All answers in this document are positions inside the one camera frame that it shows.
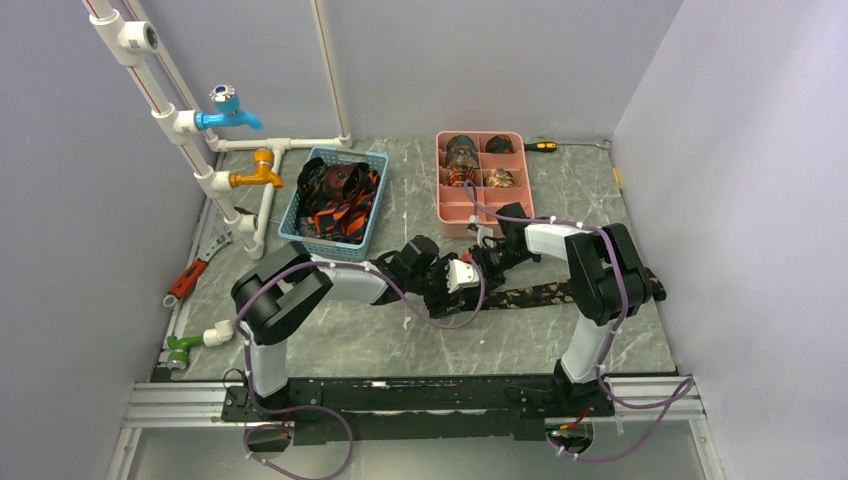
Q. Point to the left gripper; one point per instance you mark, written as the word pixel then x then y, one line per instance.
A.
pixel 437 306

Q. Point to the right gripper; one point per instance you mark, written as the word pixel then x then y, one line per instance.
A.
pixel 478 255

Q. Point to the black floral gold tie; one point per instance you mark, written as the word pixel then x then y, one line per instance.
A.
pixel 539 295

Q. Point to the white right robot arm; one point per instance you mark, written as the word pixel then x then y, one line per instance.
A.
pixel 607 282

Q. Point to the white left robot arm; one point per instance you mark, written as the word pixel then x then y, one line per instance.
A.
pixel 277 296

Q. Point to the pile of patterned ties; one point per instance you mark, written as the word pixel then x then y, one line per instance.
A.
pixel 335 201

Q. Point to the rolled tie gold floral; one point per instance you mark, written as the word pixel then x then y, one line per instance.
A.
pixel 499 178

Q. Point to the pink compartment tray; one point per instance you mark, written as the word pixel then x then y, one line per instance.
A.
pixel 455 205

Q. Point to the rolled tie red gold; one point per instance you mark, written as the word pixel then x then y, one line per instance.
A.
pixel 457 176

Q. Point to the rolled tie dark blue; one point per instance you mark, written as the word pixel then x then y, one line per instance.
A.
pixel 461 152

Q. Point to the rolled tie dark red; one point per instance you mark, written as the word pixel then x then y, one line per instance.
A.
pixel 499 144

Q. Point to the yellow black screwdriver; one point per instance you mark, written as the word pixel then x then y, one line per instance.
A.
pixel 541 146

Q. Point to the blue perforated plastic basket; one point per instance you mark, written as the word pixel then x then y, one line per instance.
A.
pixel 329 249

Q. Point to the orange tap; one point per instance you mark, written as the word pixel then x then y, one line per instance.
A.
pixel 263 174

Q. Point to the green tap with white fitting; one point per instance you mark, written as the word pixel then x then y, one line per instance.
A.
pixel 179 348

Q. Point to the blue tap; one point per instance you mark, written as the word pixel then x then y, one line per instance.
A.
pixel 229 113

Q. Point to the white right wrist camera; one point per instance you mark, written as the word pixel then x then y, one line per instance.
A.
pixel 478 231

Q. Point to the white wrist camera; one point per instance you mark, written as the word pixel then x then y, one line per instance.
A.
pixel 478 231
pixel 461 275

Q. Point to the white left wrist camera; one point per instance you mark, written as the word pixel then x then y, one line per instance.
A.
pixel 461 275

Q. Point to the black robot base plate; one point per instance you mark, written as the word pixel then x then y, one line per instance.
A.
pixel 322 410

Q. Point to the aluminium rail frame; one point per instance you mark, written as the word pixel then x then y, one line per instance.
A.
pixel 635 398

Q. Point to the red handled adjustable wrench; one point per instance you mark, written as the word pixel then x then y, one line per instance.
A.
pixel 185 284

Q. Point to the white PVC pipe frame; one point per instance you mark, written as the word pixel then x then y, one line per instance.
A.
pixel 136 46

